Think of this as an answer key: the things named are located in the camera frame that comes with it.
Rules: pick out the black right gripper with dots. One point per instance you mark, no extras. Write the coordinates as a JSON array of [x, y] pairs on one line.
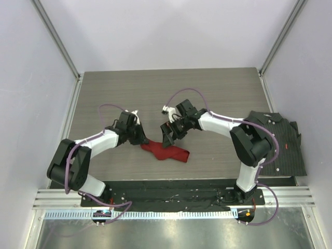
[[166, 130]]

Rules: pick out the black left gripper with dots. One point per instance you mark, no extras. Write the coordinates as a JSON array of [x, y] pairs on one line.
[[141, 138]]

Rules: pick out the red cloth napkin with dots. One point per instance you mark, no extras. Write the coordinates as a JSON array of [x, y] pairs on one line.
[[161, 153]]

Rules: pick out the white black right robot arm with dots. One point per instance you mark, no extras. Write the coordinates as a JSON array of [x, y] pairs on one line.
[[250, 141]]

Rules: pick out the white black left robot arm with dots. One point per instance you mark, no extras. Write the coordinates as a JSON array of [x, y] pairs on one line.
[[70, 164]]

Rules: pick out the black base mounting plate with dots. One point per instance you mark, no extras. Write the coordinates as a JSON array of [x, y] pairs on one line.
[[191, 195]]

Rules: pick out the dark striped button shirt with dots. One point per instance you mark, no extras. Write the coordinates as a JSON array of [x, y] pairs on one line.
[[290, 160]]

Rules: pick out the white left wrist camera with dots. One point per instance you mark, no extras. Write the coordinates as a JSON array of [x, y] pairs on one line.
[[131, 118]]

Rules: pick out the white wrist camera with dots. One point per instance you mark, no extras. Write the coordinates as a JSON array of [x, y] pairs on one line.
[[131, 118], [170, 112]]

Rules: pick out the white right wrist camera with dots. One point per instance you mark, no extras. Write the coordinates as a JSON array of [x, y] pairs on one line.
[[170, 112]]

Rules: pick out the left aluminium frame post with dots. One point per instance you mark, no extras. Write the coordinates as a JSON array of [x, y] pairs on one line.
[[55, 37]]

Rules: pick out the aluminium frame post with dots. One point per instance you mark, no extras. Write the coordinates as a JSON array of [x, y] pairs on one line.
[[286, 28], [55, 37]]

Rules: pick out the white slotted cable duct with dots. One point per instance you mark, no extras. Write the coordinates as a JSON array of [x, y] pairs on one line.
[[87, 214]]

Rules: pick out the aluminium front rail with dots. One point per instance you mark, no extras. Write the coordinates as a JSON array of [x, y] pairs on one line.
[[51, 199]]

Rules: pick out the right aluminium frame post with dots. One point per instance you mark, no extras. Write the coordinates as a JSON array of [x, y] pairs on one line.
[[286, 28]]

